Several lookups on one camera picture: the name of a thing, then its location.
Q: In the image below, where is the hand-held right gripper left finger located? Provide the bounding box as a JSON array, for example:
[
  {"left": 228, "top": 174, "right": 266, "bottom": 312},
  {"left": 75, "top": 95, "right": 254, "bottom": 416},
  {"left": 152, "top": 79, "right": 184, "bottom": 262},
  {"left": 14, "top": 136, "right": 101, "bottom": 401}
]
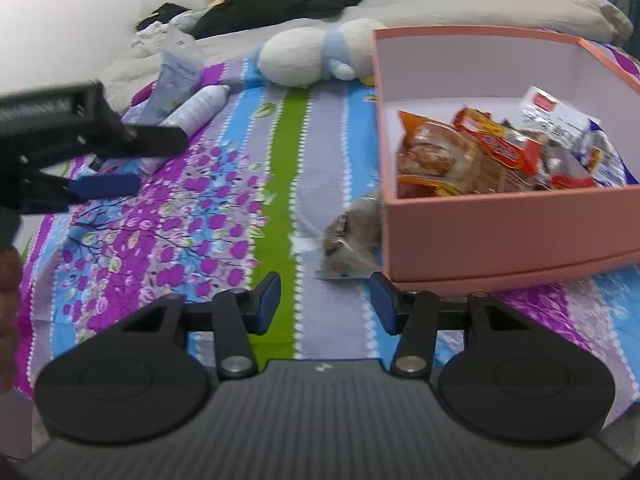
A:
[{"left": 120, "top": 271, "right": 282, "bottom": 380}]

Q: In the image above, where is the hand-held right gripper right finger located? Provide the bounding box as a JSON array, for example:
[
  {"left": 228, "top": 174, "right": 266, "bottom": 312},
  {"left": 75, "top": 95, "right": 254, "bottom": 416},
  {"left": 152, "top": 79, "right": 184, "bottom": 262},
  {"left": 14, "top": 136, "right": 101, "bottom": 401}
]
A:
[{"left": 369, "top": 271, "right": 532, "bottom": 380}]

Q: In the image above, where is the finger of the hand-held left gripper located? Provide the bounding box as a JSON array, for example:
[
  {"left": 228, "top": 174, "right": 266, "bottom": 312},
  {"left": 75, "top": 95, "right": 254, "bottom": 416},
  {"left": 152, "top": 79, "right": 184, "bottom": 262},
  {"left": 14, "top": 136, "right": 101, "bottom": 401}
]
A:
[
  {"left": 100, "top": 125, "right": 190, "bottom": 161},
  {"left": 20, "top": 172, "right": 143, "bottom": 213}
]

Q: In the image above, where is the clear packet with keychain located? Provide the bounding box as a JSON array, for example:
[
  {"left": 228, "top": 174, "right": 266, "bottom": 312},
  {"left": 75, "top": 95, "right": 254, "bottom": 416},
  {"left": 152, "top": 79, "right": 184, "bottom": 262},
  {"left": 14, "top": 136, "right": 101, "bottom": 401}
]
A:
[{"left": 316, "top": 194, "right": 387, "bottom": 281}]

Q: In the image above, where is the pink cardboard box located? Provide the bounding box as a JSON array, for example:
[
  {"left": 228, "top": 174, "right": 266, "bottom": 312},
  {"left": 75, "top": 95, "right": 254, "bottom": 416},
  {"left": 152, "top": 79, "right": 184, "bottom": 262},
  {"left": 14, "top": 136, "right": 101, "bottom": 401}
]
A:
[{"left": 372, "top": 25, "right": 640, "bottom": 295}]

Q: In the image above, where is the clear packet of orange snacks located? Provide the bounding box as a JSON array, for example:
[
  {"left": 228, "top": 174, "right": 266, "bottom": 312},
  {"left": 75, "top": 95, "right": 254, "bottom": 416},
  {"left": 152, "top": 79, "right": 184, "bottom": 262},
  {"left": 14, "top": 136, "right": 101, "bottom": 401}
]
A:
[{"left": 396, "top": 109, "right": 501, "bottom": 200}]

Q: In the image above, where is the red foil snack packet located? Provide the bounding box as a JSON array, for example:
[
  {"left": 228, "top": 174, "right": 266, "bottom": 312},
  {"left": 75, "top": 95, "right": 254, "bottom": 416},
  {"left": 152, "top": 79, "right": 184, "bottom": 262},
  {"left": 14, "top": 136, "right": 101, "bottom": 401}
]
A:
[{"left": 547, "top": 170, "right": 598, "bottom": 192}]

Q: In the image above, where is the white shrimp snack packet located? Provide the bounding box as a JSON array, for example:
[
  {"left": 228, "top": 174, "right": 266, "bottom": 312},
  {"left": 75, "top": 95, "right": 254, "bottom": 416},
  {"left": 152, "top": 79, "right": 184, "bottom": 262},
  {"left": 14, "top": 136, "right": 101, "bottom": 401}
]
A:
[{"left": 519, "top": 85, "right": 595, "bottom": 137}]

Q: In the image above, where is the blue white snack packet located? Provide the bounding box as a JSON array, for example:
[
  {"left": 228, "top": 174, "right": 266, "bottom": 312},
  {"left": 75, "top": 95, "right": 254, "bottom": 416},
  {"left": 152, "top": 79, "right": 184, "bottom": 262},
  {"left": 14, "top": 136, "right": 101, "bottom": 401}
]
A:
[{"left": 580, "top": 119, "right": 630, "bottom": 188}]

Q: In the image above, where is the person's left hand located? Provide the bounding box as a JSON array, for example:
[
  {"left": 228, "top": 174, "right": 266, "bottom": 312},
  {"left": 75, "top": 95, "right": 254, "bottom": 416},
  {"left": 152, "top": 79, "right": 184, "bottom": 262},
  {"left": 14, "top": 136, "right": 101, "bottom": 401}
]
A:
[{"left": 0, "top": 247, "right": 23, "bottom": 396}]

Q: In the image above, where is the white cylindrical can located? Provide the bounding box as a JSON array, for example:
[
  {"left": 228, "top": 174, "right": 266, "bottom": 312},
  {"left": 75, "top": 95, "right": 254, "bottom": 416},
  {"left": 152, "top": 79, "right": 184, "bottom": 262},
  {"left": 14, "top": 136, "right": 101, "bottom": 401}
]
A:
[{"left": 140, "top": 84, "right": 232, "bottom": 173}]

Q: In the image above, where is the pale blue plastic bag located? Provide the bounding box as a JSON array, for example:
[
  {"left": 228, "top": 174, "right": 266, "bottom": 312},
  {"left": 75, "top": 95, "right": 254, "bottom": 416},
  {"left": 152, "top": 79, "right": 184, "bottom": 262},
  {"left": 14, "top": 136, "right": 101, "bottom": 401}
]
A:
[{"left": 122, "top": 27, "right": 206, "bottom": 126}]

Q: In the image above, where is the purple floral bed sheet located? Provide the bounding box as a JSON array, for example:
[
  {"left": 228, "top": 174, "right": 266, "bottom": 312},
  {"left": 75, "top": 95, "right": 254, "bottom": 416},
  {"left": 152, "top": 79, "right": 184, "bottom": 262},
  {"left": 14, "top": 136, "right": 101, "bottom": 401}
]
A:
[{"left": 12, "top": 42, "right": 640, "bottom": 428}]

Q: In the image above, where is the pile of clothes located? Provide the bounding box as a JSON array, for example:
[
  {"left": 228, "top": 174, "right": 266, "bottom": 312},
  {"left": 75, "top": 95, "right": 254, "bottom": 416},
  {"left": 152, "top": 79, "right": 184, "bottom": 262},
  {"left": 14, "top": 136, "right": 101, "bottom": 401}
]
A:
[{"left": 135, "top": 2, "right": 193, "bottom": 36}]

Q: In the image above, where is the white blue plush toy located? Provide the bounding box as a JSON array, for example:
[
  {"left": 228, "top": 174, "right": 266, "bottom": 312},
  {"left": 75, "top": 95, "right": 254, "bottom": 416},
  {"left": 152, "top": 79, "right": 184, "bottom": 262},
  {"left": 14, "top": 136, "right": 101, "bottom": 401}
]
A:
[{"left": 252, "top": 17, "right": 388, "bottom": 88}]

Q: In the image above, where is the beige duvet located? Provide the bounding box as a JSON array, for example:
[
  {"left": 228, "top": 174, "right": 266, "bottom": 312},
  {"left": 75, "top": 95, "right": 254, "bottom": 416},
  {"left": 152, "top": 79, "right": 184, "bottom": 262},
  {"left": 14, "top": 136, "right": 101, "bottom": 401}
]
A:
[{"left": 100, "top": 0, "right": 635, "bottom": 111}]

